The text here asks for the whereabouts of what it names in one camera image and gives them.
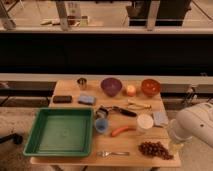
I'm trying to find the dark red grape bunch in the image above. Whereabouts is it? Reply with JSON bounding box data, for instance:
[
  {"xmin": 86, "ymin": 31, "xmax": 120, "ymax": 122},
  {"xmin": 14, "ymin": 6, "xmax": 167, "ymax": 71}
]
[{"xmin": 138, "ymin": 142, "xmax": 174, "ymax": 160}]

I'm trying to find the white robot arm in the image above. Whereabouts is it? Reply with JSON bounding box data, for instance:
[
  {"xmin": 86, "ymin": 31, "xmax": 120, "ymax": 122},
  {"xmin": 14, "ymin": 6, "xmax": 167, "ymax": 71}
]
[{"xmin": 167, "ymin": 102, "xmax": 213, "ymax": 155}]

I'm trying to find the green plastic tray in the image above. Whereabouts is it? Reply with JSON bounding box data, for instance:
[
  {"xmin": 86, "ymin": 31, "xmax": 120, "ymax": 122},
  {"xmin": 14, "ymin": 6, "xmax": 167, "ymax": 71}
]
[{"xmin": 23, "ymin": 108, "xmax": 93, "ymax": 157}]

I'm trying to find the blue sponge right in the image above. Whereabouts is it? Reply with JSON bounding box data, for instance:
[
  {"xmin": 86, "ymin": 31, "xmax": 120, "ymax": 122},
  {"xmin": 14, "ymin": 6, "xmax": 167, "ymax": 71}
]
[{"xmin": 153, "ymin": 111, "xmax": 169, "ymax": 127}]

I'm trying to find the blue sponge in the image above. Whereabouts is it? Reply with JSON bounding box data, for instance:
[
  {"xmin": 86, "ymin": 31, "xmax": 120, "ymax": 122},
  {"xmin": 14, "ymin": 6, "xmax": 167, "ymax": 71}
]
[
  {"xmin": 153, "ymin": 111, "xmax": 169, "ymax": 127},
  {"xmin": 78, "ymin": 94, "xmax": 96, "ymax": 105}
]

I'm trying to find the orange carrot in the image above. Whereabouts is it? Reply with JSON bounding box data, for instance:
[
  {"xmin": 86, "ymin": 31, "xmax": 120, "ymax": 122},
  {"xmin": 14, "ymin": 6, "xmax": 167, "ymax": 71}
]
[{"xmin": 111, "ymin": 126, "xmax": 136, "ymax": 137}]

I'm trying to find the orange red bowl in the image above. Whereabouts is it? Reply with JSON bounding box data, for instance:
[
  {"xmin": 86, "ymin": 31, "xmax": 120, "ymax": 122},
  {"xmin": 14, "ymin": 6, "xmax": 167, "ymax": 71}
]
[{"xmin": 141, "ymin": 79, "xmax": 161, "ymax": 97}]

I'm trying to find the yellow orange fruit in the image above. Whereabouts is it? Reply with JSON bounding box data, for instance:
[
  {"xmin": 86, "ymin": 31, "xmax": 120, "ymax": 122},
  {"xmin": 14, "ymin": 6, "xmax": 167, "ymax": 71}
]
[{"xmin": 126, "ymin": 85, "xmax": 136, "ymax": 97}]

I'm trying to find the silver metal fork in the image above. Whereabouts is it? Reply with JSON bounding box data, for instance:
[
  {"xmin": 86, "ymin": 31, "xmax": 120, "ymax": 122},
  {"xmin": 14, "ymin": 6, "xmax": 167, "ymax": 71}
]
[{"xmin": 97, "ymin": 151, "xmax": 130, "ymax": 157}]

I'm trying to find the small blue cup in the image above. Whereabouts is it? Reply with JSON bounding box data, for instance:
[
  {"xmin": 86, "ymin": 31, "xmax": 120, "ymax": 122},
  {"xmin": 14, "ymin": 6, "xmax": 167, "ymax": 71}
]
[{"xmin": 94, "ymin": 118, "xmax": 108, "ymax": 134}]

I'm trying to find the small dark metal clip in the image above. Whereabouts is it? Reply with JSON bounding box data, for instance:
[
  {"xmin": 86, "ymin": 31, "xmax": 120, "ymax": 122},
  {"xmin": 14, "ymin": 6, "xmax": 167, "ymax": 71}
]
[{"xmin": 96, "ymin": 106, "xmax": 109, "ymax": 118}]

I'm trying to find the purple bowl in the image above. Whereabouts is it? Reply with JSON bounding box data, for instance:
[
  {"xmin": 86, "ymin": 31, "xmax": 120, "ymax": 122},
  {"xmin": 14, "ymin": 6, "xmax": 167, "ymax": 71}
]
[{"xmin": 100, "ymin": 77, "xmax": 122, "ymax": 97}]

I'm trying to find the blue sponge left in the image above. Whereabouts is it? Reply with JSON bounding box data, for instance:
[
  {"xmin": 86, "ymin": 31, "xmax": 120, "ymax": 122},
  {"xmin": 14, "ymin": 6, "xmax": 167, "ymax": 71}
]
[{"xmin": 78, "ymin": 94, "xmax": 96, "ymax": 105}]

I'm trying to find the small metal cup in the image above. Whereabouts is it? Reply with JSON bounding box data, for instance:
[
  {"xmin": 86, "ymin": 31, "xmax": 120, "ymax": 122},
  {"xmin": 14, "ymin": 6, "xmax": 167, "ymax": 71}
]
[{"xmin": 77, "ymin": 77, "xmax": 87, "ymax": 90}]

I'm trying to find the black rectangular block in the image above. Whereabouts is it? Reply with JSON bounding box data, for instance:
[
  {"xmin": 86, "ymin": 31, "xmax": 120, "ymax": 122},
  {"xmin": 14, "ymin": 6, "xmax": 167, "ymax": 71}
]
[{"xmin": 53, "ymin": 96, "xmax": 72, "ymax": 103}]

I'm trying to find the black object on floor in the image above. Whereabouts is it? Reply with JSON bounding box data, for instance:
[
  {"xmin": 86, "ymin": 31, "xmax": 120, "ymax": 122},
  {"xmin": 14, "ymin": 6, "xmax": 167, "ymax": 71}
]
[{"xmin": 0, "ymin": 133, "xmax": 23, "ymax": 145}]

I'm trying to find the black handled peeler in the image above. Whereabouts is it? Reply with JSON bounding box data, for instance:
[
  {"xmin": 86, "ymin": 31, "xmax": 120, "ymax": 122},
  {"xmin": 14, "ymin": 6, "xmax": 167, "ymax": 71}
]
[{"xmin": 112, "ymin": 106, "xmax": 137, "ymax": 117}]

